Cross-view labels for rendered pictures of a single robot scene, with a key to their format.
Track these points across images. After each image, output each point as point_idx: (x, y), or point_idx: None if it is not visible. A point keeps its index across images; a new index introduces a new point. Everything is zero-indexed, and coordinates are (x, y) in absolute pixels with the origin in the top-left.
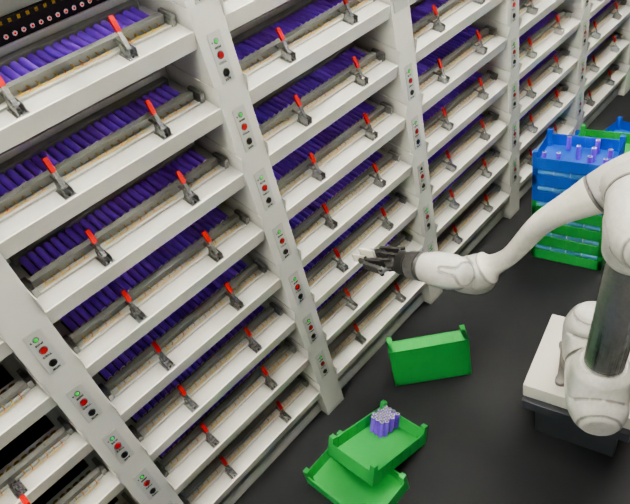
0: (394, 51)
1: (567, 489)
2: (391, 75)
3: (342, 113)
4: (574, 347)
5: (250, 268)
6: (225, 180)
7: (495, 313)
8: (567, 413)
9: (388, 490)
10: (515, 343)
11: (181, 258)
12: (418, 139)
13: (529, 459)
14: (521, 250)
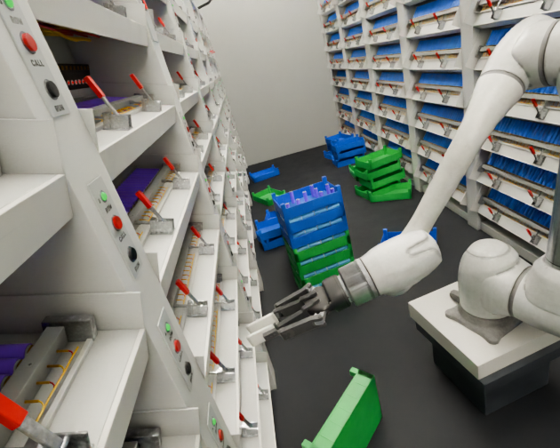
0: (165, 88)
1: None
2: (173, 115)
3: (155, 135)
4: (510, 283)
5: None
6: (15, 190)
7: (334, 354)
8: (522, 364)
9: None
10: (376, 363)
11: None
12: (212, 200)
13: (522, 446)
14: (449, 195)
